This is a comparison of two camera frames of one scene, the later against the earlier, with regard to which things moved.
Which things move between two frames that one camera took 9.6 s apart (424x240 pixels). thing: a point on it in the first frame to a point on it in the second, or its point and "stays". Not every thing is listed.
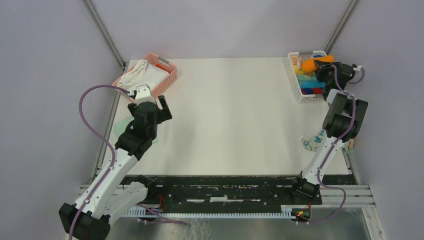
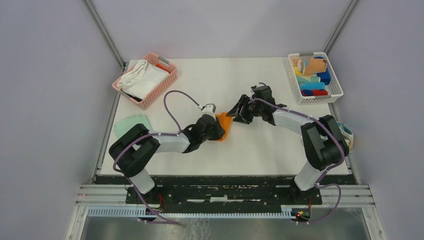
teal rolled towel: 302,77 stays
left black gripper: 163,114 to 220,132
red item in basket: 163,67 stays
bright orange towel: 310,65 to 225,122
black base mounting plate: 215,192 stays
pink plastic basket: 153,70 stays
